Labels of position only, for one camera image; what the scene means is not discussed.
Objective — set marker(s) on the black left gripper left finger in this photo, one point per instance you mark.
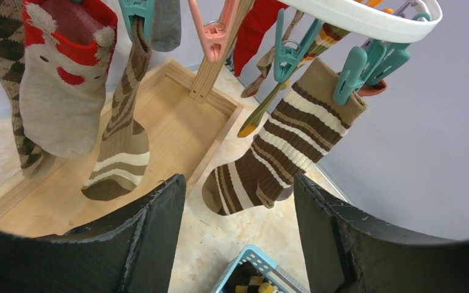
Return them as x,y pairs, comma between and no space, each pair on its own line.
131,249

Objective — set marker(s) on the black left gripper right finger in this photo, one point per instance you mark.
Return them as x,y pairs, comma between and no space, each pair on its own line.
348,250

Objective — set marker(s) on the brown green argyle sock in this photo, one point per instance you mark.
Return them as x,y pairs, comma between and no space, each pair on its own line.
34,161

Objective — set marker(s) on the teal hanger clip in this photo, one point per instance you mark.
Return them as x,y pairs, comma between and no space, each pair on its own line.
368,66

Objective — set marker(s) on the pink hanger clip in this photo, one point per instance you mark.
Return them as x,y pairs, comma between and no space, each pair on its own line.
213,35

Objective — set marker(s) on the white plastic sock hanger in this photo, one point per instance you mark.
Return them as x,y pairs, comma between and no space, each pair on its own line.
372,23

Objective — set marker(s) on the light blue plastic basket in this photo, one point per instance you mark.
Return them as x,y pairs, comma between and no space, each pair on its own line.
278,276

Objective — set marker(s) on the brown tan striped sock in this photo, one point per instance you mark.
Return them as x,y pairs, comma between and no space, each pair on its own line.
124,149

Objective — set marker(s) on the brown white striped sock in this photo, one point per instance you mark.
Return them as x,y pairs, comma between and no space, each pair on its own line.
304,126

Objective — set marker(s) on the grey red reindeer sock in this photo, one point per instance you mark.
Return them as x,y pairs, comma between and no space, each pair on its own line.
68,51

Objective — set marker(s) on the grey ankle sock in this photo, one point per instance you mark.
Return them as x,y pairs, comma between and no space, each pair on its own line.
166,28

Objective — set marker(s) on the red and cream sock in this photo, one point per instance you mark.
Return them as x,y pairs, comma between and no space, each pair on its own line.
260,18

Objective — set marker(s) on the wooden hanger stand frame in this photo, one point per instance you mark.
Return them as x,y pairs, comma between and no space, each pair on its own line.
183,131

